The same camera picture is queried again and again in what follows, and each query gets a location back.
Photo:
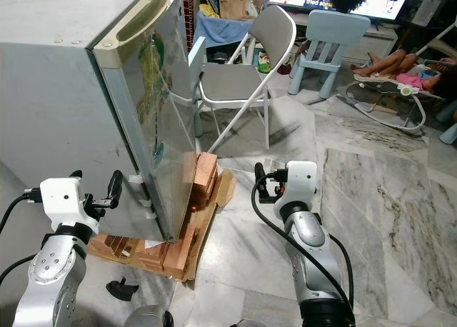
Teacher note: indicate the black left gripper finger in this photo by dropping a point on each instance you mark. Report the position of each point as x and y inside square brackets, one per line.
[116, 188]
[73, 175]

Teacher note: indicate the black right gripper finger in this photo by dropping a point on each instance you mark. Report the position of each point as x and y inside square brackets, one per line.
[259, 178]

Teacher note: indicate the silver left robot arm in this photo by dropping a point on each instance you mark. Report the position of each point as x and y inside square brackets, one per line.
[53, 277]

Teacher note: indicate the grey fridge body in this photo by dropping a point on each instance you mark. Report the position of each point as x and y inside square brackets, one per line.
[57, 91]

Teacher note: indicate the brown wooden board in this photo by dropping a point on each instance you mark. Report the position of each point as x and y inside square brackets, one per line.
[223, 191]

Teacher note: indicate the red brick stack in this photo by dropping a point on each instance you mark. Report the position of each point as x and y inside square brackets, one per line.
[201, 177]

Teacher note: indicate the red brick row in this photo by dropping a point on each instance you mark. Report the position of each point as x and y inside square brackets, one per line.
[150, 255]

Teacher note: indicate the small black plastic piece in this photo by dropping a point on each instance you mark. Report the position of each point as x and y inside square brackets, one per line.
[121, 290]

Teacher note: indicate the white grey folding chair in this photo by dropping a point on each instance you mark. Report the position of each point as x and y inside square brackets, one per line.
[228, 84]

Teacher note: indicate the white baby bouncer seat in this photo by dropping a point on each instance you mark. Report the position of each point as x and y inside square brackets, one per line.
[393, 102]

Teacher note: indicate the blue towel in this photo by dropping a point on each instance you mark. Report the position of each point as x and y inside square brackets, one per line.
[221, 28]

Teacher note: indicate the light blue child chair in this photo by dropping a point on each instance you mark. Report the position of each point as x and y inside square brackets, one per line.
[335, 27]

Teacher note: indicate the child in pink clothes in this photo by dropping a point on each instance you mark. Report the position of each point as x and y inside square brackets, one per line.
[393, 61]

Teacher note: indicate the flat screen television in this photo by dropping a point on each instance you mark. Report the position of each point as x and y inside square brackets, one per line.
[364, 6]

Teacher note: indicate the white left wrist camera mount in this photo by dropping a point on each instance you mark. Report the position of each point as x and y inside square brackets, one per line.
[61, 198]

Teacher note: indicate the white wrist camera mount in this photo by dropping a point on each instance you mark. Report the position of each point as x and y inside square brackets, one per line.
[61, 198]
[302, 180]

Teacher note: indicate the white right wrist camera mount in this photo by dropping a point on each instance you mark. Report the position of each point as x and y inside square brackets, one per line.
[302, 180]

